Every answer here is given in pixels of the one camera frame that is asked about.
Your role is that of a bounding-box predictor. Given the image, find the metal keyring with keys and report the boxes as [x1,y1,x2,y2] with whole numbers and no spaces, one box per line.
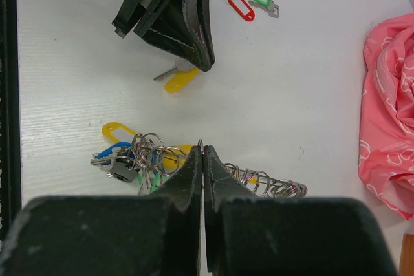
[90,122,308,198]

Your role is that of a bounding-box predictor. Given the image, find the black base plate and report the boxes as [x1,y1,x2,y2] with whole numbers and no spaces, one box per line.
[1,0,22,242]

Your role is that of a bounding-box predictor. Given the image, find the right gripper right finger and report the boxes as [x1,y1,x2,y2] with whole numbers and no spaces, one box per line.
[203,145,259,273]

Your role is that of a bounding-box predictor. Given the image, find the pink crumpled cloth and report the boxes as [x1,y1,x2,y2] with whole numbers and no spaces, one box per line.
[358,13,413,220]

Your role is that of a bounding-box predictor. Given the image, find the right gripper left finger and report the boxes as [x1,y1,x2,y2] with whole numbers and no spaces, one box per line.
[149,146,202,273]

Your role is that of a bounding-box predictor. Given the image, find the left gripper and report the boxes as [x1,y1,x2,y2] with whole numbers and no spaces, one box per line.
[112,0,213,72]

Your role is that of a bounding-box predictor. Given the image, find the key with yellow tag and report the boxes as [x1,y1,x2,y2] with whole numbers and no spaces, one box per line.
[153,60,200,94]

